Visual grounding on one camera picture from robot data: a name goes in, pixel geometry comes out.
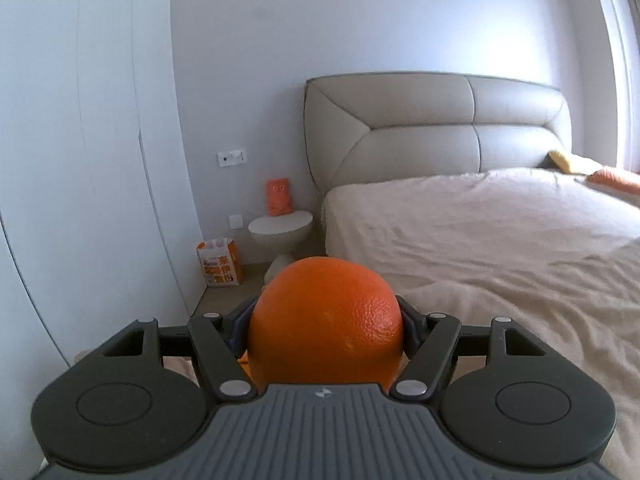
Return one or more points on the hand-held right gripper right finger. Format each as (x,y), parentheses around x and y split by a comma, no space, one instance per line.
(412,332)

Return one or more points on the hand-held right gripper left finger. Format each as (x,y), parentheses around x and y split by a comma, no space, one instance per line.
(239,330)

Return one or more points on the large orange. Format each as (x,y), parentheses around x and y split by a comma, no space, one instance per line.
(325,320)

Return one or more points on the white and orange paper bag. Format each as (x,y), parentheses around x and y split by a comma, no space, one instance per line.
(218,262)

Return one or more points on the white round bedside table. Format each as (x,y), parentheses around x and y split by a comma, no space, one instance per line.
(280,230)

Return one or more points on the small orange plush toy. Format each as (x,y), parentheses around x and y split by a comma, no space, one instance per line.
(279,197)

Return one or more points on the beige upholstered headboard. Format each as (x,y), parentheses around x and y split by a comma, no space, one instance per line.
(400,125)

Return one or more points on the yellow pillow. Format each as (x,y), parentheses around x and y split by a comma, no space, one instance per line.
(562,160)

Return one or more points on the white wardrobe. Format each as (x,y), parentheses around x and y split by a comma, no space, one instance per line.
(75,135)

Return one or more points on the small white wall socket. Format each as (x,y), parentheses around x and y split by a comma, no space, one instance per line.
(235,220)

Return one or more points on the white wall outlet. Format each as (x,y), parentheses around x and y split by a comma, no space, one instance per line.
(231,158)

